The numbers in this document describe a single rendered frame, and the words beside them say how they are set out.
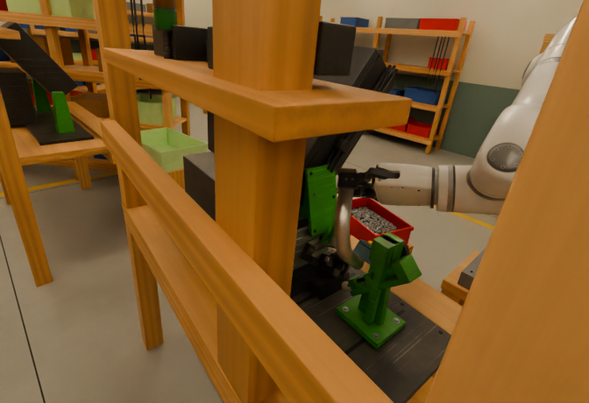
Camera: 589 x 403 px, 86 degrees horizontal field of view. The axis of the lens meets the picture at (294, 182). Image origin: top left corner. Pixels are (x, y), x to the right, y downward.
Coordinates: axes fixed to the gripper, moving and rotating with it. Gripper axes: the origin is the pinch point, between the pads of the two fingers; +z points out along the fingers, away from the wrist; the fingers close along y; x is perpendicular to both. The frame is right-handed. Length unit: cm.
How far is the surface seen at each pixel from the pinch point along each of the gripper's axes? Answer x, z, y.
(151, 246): 12, 78, -32
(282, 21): -6.0, 2.8, 34.0
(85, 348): 62, 153, -88
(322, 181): -12.7, 14.6, -25.5
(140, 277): 22, 112, -67
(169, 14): -30, 40, 24
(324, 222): -2.4, 14.5, -33.4
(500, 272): 21.0, -18.9, 31.8
